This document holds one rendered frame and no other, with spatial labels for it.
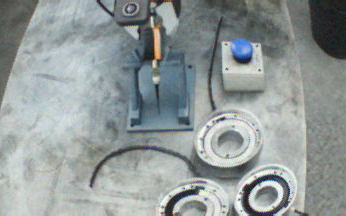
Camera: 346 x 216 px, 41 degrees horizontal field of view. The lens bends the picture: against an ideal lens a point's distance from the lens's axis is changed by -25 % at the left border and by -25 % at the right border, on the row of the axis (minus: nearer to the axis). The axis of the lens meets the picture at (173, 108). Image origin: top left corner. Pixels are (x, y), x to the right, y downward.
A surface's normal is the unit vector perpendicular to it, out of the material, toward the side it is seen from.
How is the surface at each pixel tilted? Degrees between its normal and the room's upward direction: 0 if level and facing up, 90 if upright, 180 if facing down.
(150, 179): 0
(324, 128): 0
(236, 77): 90
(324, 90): 0
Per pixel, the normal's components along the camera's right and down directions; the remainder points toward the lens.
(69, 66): -0.11, -0.61
